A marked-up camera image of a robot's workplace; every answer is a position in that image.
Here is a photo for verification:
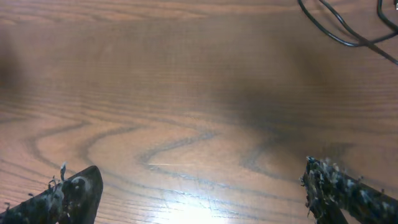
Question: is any black usb cable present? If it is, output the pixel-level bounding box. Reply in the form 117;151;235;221
297;0;398;66

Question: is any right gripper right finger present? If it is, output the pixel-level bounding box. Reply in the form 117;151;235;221
300;156;397;224

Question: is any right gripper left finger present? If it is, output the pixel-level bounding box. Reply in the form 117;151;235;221
1;165;103;224

